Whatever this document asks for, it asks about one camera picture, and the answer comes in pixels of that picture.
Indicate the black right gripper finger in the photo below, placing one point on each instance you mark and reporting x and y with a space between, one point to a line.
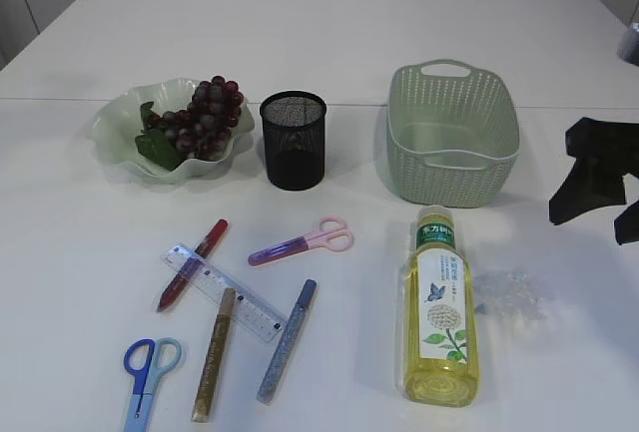
604 153
626 226

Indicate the clear plastic sheet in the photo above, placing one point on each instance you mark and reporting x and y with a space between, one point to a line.
509 295

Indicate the yellow tea bottle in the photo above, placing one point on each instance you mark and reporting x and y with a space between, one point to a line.
439 354

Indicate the purple artificial grape bunch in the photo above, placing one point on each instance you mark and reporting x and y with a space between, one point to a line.
199 131

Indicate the green plastic woven basket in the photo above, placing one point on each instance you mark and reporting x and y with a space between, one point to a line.
451 141

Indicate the black mesh pen holder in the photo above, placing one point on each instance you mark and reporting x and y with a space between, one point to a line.
294 139

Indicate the silver blue glitter glue pen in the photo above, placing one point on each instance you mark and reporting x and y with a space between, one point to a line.
284 349

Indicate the clear plastic ruler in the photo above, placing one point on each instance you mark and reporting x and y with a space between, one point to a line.
250 311

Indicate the red glitter glue pen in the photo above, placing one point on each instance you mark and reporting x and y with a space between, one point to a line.
182 278

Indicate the gold glitter glue pen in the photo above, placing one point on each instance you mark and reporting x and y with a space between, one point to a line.
211 368

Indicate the pink purple scissors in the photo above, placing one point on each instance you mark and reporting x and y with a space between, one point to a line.
332 233

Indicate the green wavy glass bowl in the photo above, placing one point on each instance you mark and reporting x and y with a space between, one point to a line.
117 124

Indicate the blue scissors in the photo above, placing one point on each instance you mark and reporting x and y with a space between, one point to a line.
147 379

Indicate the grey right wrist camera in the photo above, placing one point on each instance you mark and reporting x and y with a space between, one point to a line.
628 49

